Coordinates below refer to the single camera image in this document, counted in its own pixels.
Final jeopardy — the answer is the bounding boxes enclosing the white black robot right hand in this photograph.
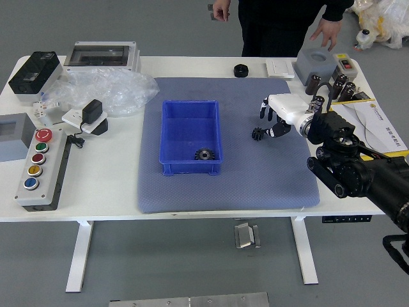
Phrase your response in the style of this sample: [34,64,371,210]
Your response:
[259,93,310,139]

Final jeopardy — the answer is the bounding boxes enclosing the person's left hand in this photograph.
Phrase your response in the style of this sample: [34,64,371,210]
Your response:
[309,17,343,52]

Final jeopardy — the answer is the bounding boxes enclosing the person's right hand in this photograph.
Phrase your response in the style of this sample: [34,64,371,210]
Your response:
[212,0,231,22]

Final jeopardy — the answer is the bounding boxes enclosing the big black gear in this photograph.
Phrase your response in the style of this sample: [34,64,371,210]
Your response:
[194,147,215,161]

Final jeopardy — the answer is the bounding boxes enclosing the grey box with round hole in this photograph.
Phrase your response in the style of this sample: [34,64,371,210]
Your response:
[293,47,339,86]

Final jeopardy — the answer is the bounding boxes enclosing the yellow white cardboard box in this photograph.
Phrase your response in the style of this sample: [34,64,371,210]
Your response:
[328,98,409,157]

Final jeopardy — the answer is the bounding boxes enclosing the blue plastic box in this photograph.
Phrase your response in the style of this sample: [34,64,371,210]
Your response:
[158,100,224,177]

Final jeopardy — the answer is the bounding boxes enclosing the grey clear-lid distribution box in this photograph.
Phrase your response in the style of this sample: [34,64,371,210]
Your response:
[63,40,142,73]

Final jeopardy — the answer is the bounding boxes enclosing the grey box with window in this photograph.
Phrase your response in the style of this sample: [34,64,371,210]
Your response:
[0,112,36,163]

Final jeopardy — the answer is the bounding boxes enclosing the black cylindrical capacitor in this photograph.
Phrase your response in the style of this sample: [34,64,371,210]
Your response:
[311,95,325,113]

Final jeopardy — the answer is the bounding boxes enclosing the brown cylindrical capacitor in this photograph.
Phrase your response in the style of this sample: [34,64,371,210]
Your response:
[328,74,349,100]
[305,74,322,96]
[337,82,357,103]

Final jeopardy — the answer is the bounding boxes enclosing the white bottle black cap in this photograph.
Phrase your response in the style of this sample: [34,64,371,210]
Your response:
[355,28,376,51]

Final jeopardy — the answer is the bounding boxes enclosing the person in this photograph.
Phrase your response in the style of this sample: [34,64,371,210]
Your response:
[238,0,355,58]

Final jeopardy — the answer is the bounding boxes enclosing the white yellow plastic bags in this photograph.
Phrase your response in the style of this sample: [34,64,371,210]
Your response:
[350,0,409,49]

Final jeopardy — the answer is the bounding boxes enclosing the blue-grey padded mat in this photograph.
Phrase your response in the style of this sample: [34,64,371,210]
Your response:
[137,76,321,214]

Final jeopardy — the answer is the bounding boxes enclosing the clear plastic bag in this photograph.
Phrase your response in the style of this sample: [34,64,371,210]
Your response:
[41,67,160,118]

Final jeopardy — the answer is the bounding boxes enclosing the black table control panel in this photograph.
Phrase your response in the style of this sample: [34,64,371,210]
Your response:
[321,215,373,224]

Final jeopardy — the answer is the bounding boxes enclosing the white table leg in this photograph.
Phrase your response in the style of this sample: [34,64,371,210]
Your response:
[65,220,94,294]
[289,216,320,285]

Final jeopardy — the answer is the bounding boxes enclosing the black power adapter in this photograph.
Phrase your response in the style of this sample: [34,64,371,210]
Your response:
[82,98,104,124]

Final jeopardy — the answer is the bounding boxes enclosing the white power socket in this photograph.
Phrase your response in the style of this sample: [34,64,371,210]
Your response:
[61,108,109,137]

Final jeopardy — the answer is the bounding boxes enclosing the white plastic connector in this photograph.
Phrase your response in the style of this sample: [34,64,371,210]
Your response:
[33,99,65,118]

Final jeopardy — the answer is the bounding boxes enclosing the grey metal plate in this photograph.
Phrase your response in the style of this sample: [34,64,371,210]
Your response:
[108,291,270,307]

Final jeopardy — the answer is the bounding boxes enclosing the five-button control station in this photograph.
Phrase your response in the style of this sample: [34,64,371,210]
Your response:
[14,127,72,212]

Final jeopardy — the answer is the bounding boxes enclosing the white wall switch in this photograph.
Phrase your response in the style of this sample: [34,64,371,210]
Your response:
[265,59,295,79]

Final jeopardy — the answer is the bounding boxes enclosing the grey red-black button switch box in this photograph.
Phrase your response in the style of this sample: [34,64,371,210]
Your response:
[332,52,359,81]

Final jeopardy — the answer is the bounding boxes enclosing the silver metal bracket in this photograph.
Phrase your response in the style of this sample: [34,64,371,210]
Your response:
[234,223,263,250]

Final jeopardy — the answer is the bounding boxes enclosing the black adapter cord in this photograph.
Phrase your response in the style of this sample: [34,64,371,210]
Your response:
[66,121,87,150]

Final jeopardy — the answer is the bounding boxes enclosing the black-lidded grey enclosure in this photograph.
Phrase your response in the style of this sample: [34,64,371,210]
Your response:
[8,51,64,104]

